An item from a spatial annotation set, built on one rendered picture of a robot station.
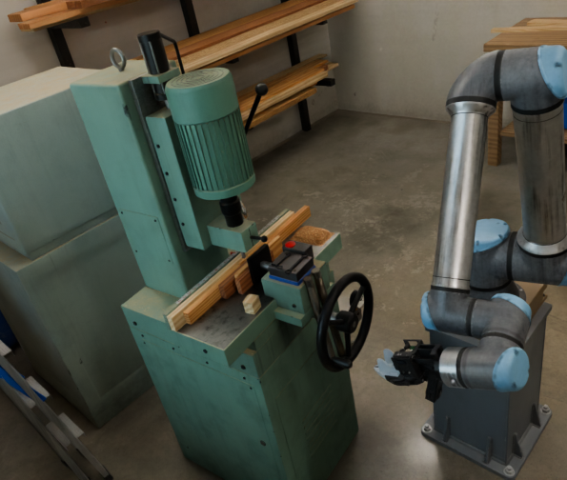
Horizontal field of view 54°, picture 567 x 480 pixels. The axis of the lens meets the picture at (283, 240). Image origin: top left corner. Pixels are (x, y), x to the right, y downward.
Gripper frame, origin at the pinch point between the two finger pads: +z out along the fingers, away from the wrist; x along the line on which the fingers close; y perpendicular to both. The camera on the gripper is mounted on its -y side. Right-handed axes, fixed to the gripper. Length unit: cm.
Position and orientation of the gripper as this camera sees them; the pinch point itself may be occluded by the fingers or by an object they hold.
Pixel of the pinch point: (379, 370)
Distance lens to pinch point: 146.8
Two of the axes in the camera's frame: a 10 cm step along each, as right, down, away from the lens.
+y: -4.5, -8.4, -2.9
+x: -5.7, 5.2, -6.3
